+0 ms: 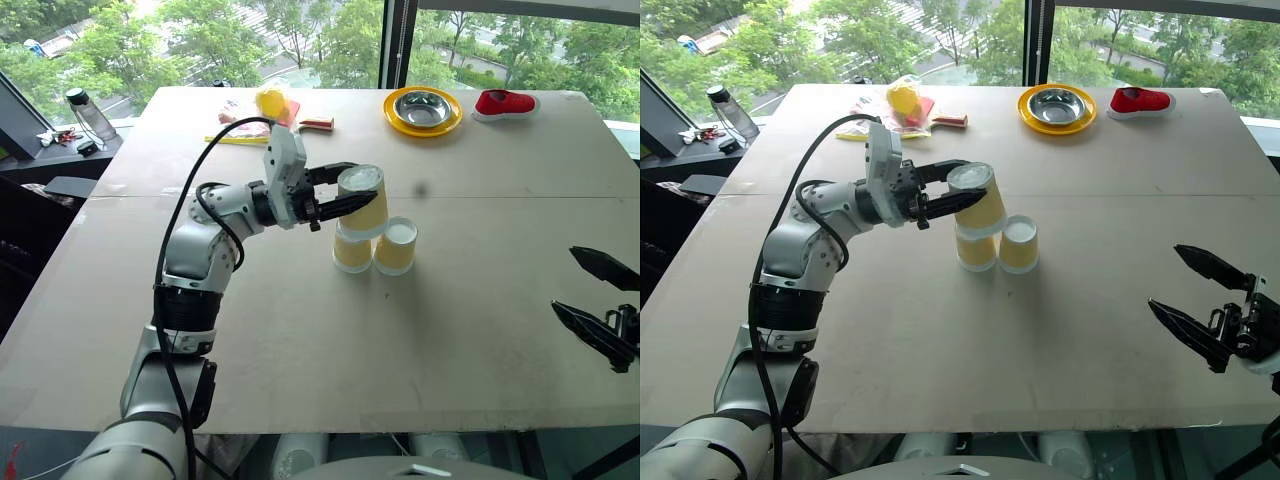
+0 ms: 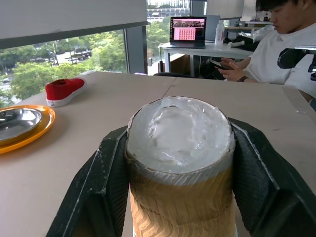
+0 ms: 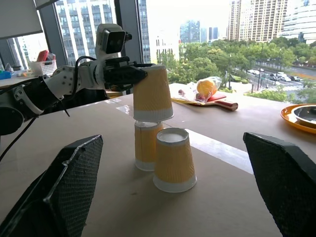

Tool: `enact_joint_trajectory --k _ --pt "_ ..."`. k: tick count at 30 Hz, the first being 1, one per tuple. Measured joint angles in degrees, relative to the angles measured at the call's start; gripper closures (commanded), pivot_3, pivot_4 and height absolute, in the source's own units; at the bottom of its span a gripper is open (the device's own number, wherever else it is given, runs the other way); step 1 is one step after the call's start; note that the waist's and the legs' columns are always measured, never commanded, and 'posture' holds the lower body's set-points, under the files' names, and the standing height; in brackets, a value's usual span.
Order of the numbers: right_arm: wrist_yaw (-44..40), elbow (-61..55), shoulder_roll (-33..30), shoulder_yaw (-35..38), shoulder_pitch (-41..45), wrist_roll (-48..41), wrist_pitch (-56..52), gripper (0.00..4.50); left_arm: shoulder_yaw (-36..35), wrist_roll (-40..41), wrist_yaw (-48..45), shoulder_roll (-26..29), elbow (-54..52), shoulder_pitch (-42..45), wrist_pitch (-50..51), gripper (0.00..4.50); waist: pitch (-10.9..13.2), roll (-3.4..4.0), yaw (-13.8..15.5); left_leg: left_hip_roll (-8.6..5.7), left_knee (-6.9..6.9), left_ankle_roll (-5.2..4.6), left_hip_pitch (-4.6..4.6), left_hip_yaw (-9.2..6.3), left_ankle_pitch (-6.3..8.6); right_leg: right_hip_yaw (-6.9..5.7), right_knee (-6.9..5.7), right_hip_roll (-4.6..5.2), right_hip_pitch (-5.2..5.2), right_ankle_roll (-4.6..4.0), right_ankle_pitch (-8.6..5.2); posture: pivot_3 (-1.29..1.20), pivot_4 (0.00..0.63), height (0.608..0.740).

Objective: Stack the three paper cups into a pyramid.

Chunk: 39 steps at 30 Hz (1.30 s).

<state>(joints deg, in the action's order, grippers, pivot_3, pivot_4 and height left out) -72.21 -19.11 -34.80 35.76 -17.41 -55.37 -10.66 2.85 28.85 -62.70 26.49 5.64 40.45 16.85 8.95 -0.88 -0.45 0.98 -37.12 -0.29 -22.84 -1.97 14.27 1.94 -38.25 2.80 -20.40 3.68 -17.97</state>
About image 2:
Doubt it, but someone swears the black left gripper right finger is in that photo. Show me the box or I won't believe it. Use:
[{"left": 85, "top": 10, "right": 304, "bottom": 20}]
[{"left": 227, "top": 117, "right": 316, "bottom": 237}]

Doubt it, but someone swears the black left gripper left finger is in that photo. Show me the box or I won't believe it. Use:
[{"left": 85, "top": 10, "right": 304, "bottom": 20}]
[{"left": 45, "top": 125, "right": 130, "bottom": 237}]

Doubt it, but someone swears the brown ribbed paper cup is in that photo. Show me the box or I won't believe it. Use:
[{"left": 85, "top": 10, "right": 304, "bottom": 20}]
[{"left": 124, "top": 96, "right": 238, "bottom": 237}]

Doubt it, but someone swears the orange plastic plate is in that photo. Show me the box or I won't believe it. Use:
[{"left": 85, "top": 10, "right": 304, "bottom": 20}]
[{"left": 0, "top": 105, "right": 56, "bottom": 155}]

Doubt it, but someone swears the red canvas shoe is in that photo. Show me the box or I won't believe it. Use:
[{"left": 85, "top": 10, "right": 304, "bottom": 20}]
[{"left": 45, "top": 78, "right": 87, "bottom": 108}]

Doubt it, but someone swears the stainless steel dish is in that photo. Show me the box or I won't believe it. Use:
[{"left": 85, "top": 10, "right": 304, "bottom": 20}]
[{"left": 0, "top": 107, "right": 44, "bottom": 146}]

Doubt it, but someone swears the black smartphone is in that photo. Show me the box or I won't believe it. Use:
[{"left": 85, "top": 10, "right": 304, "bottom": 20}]
[{"left": 209, "top": 58, "right": 229, "bottom": 71}]

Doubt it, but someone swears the person in white t-shirt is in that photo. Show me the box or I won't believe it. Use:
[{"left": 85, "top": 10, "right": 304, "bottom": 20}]
[{"left": 218, "top": 0, "right": 316, "bottom": 98}]

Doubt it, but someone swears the white desk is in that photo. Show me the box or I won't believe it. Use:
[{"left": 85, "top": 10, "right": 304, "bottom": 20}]
[{"left": 158, "top": 41, "right": 255, "bottom": 77}]

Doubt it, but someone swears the white plastic bottle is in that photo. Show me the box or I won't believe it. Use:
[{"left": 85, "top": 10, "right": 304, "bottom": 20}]
[{"left": 214, "top": 20, "right": 225, "bottom": 45}]

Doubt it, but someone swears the open laptop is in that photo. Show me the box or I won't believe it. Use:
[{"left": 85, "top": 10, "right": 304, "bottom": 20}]
[{"left": 169, "top": 16, "right": 207, "bottom": 49}]

